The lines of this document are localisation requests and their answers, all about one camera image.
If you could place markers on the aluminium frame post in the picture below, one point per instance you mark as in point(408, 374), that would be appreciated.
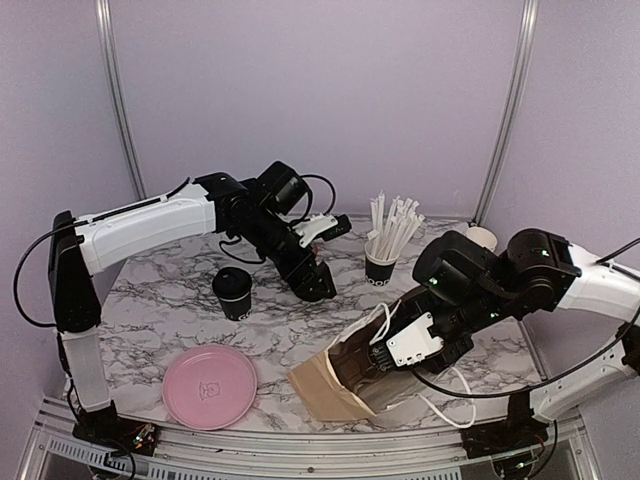
point(514, 95)
point(116, 93)

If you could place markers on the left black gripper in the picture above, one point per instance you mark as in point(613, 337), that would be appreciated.
point(302, 284)

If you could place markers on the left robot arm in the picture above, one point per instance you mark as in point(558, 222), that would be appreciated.
point(81, 247)

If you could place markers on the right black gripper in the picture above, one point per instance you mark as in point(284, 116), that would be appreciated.
point(441, 362)

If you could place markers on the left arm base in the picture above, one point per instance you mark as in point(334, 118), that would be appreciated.
point(107, 428)

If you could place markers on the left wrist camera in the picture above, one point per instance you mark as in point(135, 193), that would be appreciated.
point(325, 227)

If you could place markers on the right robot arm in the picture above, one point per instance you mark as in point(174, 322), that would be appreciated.
point(465, 288)

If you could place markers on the right aluminium frame post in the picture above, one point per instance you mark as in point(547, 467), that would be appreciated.
point(514, 95)

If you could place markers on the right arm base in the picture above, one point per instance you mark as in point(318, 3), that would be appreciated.
point(516, 431)

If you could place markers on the pink plate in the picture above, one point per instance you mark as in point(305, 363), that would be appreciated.
point(210, 387)

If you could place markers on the brown paper bag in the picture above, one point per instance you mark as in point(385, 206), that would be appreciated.
point(340, 384)

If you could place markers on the stack of paper cups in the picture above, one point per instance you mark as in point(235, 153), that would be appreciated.
point(483, 237)

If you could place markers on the black cup holding straws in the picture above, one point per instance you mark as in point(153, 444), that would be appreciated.
point(378, 271)

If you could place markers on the left aluminium frame post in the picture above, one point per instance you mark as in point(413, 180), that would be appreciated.
point(116, 93)

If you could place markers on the bundle of white straws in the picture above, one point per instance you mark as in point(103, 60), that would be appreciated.
point(392, 228)

